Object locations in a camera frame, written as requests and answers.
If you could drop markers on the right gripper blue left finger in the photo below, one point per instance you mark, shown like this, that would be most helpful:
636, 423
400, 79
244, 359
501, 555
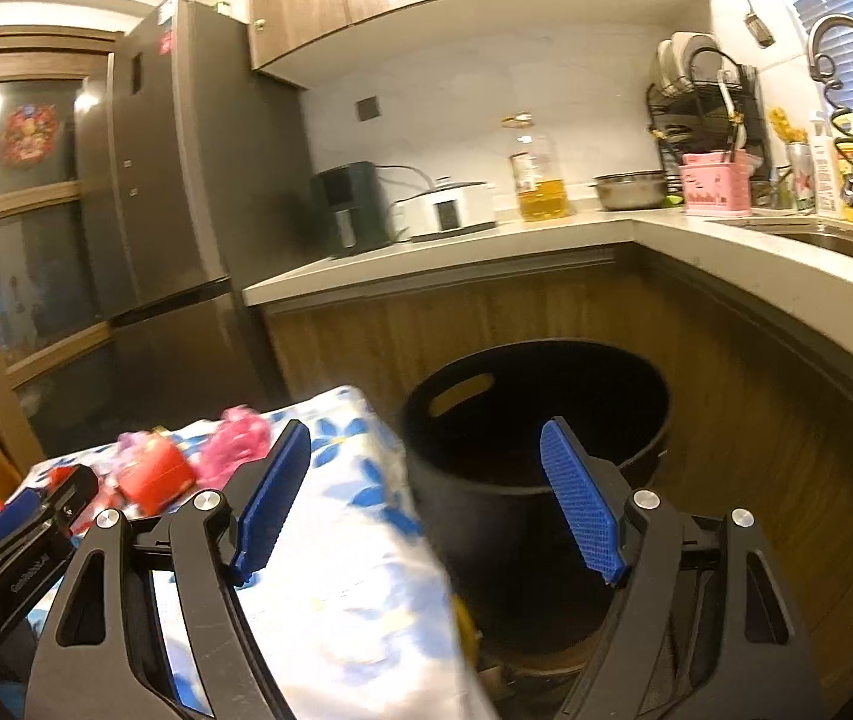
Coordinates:
261, 494

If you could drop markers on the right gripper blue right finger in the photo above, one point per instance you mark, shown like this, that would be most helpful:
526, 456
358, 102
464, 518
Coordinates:
589, 492

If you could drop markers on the black trash bin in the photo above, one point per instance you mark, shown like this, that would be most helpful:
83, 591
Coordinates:
472, 438

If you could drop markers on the pink plastic bag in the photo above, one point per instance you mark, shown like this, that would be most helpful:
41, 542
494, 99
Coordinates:
243, 435

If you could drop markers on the red paper cup right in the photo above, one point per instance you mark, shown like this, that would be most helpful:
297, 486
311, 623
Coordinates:
155, 474

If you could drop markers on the blue floral tablecloth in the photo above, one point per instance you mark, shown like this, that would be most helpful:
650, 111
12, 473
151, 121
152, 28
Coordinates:
354, 613

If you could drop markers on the wooden lower cabinet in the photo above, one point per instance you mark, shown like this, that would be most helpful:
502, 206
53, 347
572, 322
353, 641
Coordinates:
712, 397

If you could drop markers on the cooking oil bottle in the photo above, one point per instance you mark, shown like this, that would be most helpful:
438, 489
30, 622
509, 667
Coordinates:
540, 189

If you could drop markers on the black air fryer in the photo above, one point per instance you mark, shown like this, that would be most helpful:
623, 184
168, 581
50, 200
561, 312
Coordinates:
354, 209

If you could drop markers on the steel bowl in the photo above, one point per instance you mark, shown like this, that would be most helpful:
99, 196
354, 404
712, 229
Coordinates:
638, 190

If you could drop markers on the white rice cooker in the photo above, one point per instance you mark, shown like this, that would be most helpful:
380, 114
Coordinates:
450, 209

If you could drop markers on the pink utensil basket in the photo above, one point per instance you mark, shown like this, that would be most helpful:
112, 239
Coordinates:
717, 184

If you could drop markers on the dark steel refrigerator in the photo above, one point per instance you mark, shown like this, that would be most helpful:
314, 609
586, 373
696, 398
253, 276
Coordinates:
195, 184

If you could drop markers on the black dish rack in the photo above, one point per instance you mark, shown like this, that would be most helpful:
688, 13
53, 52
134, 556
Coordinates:
692, 115

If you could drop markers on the white milk carton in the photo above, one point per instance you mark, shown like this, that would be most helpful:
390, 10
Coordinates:
825, 169

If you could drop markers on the wooden glass door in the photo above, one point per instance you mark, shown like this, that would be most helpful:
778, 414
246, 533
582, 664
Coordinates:
51, 324

